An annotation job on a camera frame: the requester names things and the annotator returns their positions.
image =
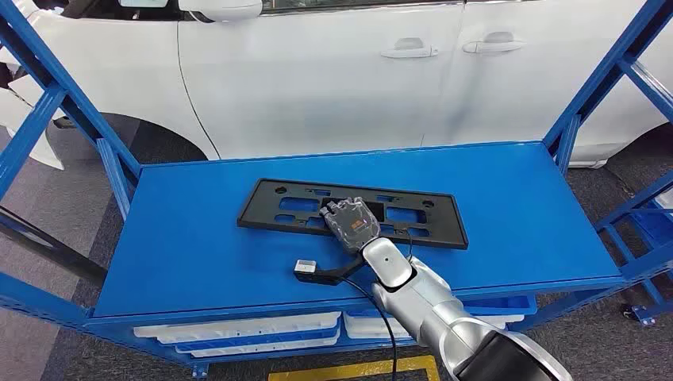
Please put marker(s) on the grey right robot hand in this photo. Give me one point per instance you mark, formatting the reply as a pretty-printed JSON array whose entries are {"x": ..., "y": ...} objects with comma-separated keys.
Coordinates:
[{"x": 352, "y": 226}]

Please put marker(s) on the black plastic plate bracket part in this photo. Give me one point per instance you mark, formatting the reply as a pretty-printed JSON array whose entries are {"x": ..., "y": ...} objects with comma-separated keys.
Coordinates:
[{"x": 263, "y": 215}]

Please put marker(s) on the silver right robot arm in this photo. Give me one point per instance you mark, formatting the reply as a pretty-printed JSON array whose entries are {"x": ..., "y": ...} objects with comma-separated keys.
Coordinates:
[{"x": 420, "y": 300}]

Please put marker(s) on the blue metal shelf rack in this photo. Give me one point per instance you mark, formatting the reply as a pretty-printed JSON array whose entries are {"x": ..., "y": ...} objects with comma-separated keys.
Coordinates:
[
  {"x": 210, "y": 252},
  {"x": 657, "y": 226}
]

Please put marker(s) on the white car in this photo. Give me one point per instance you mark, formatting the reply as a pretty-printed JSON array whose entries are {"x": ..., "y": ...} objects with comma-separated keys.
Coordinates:
[{"x": 315, "y": 79}]

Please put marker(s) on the dark diagonal metal bar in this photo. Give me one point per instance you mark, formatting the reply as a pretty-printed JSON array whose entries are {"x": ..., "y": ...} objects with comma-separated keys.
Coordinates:
[{"x": 52, "y": 252}]

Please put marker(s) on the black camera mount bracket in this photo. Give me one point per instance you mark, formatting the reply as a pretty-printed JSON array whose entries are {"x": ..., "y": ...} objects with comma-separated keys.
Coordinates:
[{"x": 326, "y": 276}]

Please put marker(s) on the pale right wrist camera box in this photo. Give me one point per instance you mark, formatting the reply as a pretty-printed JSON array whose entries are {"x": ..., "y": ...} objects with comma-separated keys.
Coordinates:
[{"x": 305, "y": 265}]

